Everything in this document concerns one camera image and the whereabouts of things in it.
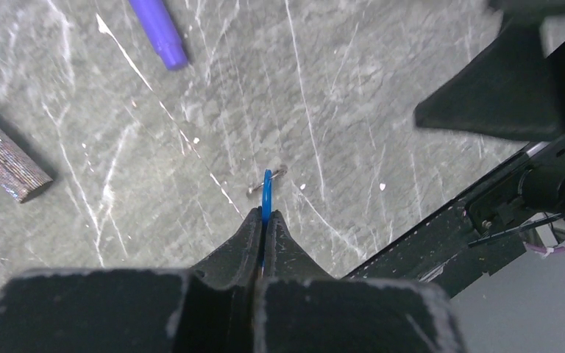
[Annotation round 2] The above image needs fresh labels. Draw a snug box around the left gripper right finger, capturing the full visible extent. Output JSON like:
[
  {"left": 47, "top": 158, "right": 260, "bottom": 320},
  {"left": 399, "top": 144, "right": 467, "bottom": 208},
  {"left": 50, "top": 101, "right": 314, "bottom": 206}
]
[{"left": 263, "top": 210, "right": 333, "bottom": 279}]

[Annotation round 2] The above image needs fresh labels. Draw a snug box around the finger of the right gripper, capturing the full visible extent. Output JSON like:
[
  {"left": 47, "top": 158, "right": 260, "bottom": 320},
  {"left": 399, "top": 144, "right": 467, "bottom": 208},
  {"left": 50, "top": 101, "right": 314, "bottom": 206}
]
[{"left": 414, "top": 21, "right": 565, "bottom": 142}]

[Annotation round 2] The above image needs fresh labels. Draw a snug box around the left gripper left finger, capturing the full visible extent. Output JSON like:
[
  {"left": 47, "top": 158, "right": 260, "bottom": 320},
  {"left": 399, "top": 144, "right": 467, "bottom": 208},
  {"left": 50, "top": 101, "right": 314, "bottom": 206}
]
[{"left": 191, "top": 207, "right": 263, "bottom": 290}]

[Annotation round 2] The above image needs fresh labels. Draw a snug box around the blue key tag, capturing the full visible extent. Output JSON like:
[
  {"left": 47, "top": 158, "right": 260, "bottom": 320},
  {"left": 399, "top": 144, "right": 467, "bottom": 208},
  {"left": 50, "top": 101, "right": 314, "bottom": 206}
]
[{"left": 261, "top": 169, "right": 272, "bottom": 228}]

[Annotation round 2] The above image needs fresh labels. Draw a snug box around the silver key with ring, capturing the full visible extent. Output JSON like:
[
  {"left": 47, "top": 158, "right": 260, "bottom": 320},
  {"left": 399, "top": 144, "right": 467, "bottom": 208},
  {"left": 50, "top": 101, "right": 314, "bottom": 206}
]
[{"left": 246, "top": 165, "right": 288, "bottom": 198}]

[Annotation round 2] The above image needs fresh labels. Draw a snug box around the purple cylinder stick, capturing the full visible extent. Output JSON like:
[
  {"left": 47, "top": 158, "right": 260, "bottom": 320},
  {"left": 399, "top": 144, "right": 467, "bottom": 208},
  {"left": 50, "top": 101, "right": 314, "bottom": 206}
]
[{"left": 129, "top": 0, "right": 189, "bottom": 71}]

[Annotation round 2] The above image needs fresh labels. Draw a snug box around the glitter tube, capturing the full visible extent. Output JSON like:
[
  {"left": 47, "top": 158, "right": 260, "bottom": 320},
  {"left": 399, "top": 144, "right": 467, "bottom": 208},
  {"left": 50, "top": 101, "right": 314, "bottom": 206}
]
[{"left": 0, "top": 129, "right": 53, "bottom": 204}]

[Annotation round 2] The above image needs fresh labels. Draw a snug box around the black base frame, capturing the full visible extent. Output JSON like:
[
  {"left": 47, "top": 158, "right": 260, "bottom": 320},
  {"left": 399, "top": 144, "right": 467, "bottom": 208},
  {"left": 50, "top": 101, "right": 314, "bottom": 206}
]
[{"left": 349, "top": 135, "right": 565, "bottom": 295}]

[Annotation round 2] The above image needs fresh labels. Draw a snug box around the purple cable under base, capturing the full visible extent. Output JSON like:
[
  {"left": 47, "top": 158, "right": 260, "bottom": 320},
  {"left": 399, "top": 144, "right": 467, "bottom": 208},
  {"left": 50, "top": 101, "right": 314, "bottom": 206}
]
[{"left": 523, "top": 231, "right": 565, "bottom": 257}]

